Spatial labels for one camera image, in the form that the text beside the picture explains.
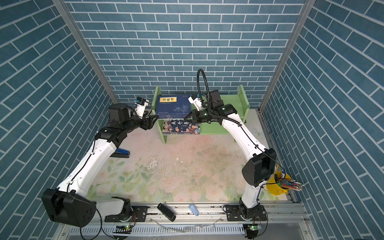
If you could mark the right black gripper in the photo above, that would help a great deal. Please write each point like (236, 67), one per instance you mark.
(195, 116)

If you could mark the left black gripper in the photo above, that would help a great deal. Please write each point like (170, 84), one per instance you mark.
(149, 121)

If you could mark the illustrated cartoon cover book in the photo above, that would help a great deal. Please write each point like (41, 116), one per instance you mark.
(180, 127)

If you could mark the small blue book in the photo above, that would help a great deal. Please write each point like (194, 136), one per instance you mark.
(173, 106)

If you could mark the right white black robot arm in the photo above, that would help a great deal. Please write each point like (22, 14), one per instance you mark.
(261, 162)

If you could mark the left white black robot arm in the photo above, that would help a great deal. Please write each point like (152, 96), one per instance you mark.
(67, 203)

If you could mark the black blue stapler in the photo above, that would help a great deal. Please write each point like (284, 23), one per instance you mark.
(120, 153)

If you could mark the green wooden shelf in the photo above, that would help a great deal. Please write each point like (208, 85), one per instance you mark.
(239, 101)

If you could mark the light blue eraser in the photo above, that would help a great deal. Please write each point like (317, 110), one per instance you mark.
(194, 210)

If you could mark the yellow pen holder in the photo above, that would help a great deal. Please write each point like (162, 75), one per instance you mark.
(281, 183)

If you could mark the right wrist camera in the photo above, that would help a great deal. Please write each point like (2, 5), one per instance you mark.
(196, 101)

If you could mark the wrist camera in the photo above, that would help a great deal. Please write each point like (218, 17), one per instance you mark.
(196, 101)
(141, 105)

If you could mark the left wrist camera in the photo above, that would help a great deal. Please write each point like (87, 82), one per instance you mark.
(141, 105)

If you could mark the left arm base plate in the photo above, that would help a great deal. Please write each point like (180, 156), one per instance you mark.
(134, 214)

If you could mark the black remote on rail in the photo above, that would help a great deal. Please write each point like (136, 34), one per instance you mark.
(167, 212)

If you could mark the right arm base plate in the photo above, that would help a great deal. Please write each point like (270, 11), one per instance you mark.
(236, 213)

